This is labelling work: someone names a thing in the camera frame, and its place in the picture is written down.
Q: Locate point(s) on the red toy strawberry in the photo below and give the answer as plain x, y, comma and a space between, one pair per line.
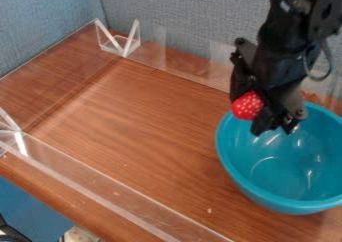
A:
248, 106

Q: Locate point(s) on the blue plastic bowl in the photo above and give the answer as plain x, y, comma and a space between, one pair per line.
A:
288, 172

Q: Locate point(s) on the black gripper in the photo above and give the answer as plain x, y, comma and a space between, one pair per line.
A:
274, 75

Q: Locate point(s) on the clear acrylic back barrier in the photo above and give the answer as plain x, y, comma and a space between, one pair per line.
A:
145, 46

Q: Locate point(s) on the clear acrylic barrier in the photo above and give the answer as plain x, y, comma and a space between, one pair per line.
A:
35, 161
145, 46

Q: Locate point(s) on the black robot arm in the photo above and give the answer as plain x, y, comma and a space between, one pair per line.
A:
298, 23

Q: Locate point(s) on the clear acrylic front barrier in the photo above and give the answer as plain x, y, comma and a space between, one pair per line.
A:
35, 161

